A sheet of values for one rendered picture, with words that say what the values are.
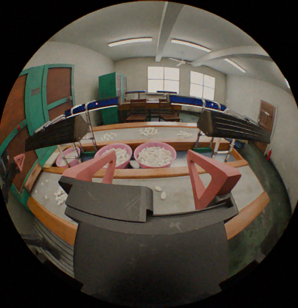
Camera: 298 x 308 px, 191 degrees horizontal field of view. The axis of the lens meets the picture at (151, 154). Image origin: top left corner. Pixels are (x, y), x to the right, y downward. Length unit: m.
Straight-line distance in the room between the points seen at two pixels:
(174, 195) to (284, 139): 4.25
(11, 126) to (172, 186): 1.24
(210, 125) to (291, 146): 4.15
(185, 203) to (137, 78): 5.22
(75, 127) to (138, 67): 5.20
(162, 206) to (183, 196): 0.11
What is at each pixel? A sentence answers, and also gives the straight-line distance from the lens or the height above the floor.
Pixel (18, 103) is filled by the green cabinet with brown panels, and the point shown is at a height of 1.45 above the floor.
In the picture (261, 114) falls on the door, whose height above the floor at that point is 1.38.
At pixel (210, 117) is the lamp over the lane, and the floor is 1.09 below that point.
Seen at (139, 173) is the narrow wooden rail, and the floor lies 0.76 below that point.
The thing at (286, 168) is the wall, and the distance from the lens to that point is 4.36.
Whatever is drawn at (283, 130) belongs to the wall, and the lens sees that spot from 4.41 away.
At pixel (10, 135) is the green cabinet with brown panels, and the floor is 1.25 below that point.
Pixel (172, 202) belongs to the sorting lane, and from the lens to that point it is 0.47.
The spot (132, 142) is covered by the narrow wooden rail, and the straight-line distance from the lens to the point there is 0.78.
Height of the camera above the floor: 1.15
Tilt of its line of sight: 37 degrees down
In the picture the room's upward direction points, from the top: straight up
